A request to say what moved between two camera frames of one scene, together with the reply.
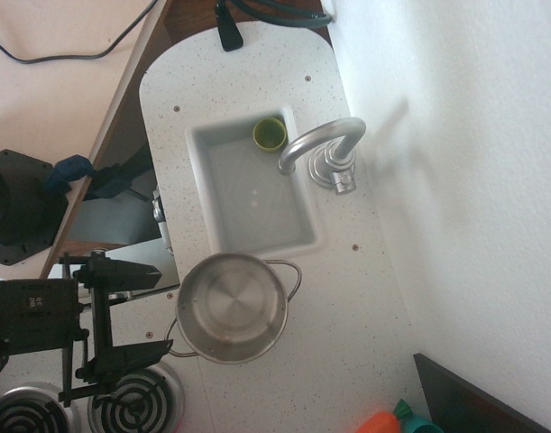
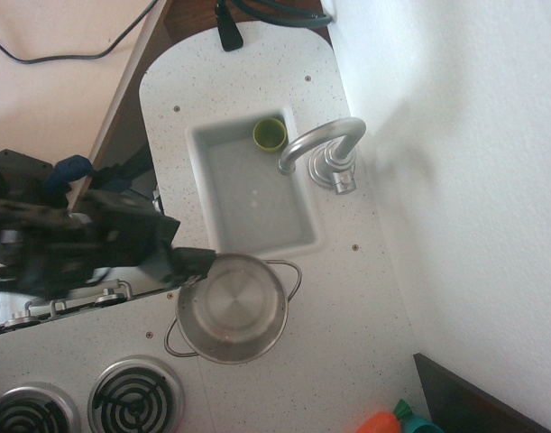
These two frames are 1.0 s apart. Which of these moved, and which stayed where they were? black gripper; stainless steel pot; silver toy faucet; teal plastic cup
Moved: black gripper
Stayed: silver toy faucet; teal plastic cup; stainless steel pot
